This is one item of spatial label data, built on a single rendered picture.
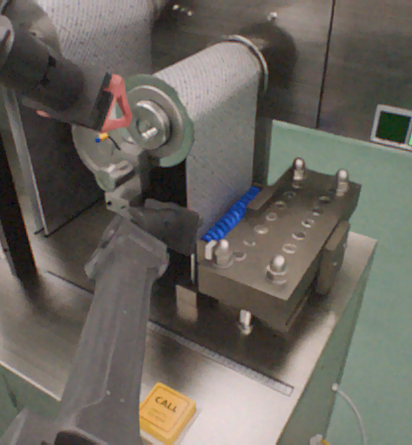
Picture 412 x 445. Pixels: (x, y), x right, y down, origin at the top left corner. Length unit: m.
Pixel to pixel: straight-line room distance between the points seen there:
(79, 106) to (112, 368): 0.29
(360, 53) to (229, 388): 0.62
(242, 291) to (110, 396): 0.47
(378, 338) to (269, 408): 1.42
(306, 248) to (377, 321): 1.41
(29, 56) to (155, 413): 0.51
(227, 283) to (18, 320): 0.40
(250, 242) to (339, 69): 0.36
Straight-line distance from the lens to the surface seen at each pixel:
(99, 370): 0.37
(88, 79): 0.56
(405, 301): 2.38
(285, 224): 0.91
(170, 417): 0.76
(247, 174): 0.99
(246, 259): 0.83
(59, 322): 0.94
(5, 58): 0.49
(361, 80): 0.96
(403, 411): 1.99
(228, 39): 0.95
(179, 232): 0.74
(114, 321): 0.43
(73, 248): 1.09
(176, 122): 0.73
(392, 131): 0.97
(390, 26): 0.92
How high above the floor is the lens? 1.56
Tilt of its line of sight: 36 degrees down
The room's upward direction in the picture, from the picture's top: straight up
